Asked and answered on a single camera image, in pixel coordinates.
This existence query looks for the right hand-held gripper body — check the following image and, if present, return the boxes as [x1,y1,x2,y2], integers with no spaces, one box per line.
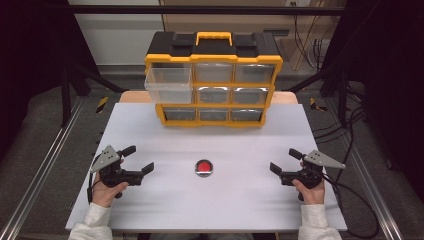
[280,149,347,189]

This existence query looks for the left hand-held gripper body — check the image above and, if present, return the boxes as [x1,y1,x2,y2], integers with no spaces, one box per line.
[90,144,145,189]

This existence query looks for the red round cap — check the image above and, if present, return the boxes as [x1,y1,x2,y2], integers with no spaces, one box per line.
[194,159,214,178]

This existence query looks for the clear plastic drawer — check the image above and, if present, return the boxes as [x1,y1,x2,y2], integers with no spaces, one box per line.
[143,62,195,105]

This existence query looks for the person's left hand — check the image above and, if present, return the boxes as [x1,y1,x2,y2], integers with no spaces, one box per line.
[91,173,130,208]

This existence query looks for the person's right hand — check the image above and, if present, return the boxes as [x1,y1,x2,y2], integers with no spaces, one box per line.
[292,178,326,206]

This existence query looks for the right yellow clamp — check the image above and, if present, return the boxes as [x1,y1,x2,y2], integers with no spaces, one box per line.
[309,97,328,113]

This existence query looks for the black metal stand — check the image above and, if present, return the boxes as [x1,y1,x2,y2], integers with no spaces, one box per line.
[60,61,129,128]
[285,61,350,128]

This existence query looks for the set of closed clear drawers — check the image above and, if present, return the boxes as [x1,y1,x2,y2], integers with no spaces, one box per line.
[163,62,276,123]

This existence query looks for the white panel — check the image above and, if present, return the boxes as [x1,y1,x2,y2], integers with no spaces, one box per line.
[67,0,165,67]

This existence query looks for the black curtain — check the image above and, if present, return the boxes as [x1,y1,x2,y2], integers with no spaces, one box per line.
[0,0,98,163]
[328,0,424,196]

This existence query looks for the yellow black drawer organizer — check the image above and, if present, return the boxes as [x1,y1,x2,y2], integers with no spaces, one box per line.
[143,31,285,129]

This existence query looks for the black metal crossbar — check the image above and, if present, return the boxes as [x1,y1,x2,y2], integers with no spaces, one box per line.
[68,4,346,16]

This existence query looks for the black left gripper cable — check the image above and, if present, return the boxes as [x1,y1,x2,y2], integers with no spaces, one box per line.
[86,170,97,205]

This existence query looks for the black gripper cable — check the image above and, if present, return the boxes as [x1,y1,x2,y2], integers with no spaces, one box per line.
[320,173,381,240]
[86,170,97,205]

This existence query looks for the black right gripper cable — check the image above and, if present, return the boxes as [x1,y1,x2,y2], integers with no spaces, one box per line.
[320,173,381,240]

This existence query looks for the black floor cables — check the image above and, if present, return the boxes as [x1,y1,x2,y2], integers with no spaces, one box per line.
[312,84,369,146]

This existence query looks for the aluminium rail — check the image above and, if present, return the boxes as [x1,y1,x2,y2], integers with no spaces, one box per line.
[0,96,85,240]
[324,99,405,240]

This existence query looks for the bundle of black wall cables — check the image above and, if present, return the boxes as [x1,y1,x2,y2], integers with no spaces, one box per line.
[292,3,333,72]

